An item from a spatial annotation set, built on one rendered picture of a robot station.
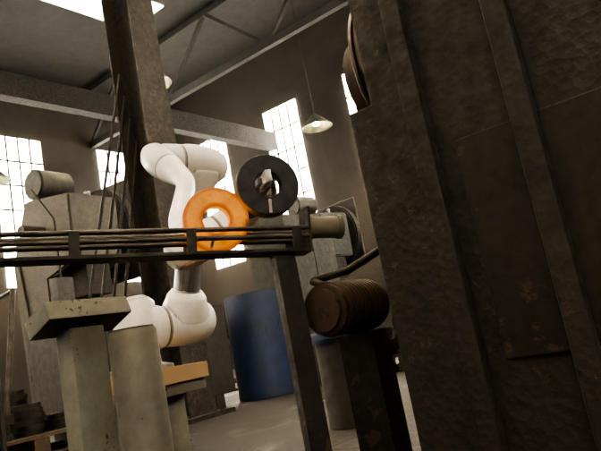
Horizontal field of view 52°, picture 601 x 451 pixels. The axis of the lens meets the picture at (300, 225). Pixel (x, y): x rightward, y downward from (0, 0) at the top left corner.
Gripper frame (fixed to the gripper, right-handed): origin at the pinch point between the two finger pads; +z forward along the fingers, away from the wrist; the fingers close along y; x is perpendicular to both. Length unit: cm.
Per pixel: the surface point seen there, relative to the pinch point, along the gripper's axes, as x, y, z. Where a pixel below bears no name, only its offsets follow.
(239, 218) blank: -9.3, 8.4, 1.4
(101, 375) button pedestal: -37, 43, -33
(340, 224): -13.8, -15.8, 2.4
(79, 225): 150, 53, -535
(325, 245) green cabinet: 62, -161, -392
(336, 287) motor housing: -29.2, -10.6, 4.4
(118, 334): -29, 38, -18
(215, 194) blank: -2.9, 13.1, 1.7
